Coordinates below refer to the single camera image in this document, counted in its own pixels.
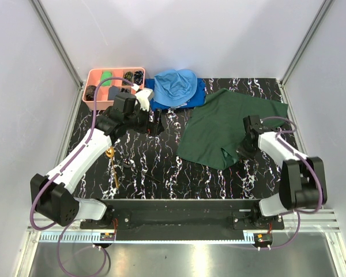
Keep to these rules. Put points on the dark green cloth napkin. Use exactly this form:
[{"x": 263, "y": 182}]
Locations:
[{"x": 215, "y": 130}]

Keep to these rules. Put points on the green rolled cloth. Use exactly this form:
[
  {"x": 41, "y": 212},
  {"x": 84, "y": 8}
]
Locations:
[{"x": 104, "y": 80}]

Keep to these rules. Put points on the black blue rolled sock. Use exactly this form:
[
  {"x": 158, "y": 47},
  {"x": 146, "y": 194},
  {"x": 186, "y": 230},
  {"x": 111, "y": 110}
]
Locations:
[{"x": 138, "y": 77}]

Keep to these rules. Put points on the black yellow rolled sock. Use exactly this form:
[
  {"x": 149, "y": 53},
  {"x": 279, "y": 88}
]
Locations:
[{"x": 128, "y": 76}]

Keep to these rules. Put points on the black fork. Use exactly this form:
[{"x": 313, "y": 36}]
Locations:
[{"x": 129, "y": 164}]

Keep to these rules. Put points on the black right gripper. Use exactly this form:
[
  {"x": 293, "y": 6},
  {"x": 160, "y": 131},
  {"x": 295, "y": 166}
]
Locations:
[{"x": 241, "y": 151}]

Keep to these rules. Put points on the gold spoon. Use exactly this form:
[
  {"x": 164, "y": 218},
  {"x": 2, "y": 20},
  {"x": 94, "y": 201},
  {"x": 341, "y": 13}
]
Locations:
[{"x": 110, "y": 154}]

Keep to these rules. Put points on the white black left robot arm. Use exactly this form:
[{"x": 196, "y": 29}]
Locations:
[{"x": 52, "y": 193}]

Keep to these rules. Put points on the light blue bucket hat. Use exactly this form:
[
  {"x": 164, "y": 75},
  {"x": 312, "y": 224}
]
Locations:
[{"x": 174, "y": 87}]

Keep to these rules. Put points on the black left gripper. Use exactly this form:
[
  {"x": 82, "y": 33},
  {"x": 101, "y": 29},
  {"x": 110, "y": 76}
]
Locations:
[{"x": 150, "y": 127}]

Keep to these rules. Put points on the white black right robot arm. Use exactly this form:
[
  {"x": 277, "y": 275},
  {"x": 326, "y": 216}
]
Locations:
[{"x": 302, "y": 183}]

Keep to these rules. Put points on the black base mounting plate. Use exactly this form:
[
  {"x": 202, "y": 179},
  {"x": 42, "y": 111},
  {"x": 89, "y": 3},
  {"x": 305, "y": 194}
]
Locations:
[{"x": 183, "y": 220}]

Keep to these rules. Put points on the black marble pattern mat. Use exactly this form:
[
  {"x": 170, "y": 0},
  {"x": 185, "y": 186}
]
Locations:
[{"x": 180, "y": 179}]

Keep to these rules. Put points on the blue folded cloth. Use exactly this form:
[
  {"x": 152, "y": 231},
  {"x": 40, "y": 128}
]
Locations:
[{"x": 198, "y": 99}]

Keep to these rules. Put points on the grey folded cloth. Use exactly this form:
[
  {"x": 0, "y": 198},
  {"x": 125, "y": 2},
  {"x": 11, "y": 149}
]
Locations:
[{"x": 112, "y": 92}]

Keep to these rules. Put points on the dark rolled sock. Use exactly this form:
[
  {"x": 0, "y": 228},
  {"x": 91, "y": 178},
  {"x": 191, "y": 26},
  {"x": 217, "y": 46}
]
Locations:
[{"x": 90, "y": 93}]

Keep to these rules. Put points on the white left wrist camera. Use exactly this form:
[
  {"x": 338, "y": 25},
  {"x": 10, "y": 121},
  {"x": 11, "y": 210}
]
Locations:
[{"x": 144, "y": 96}]

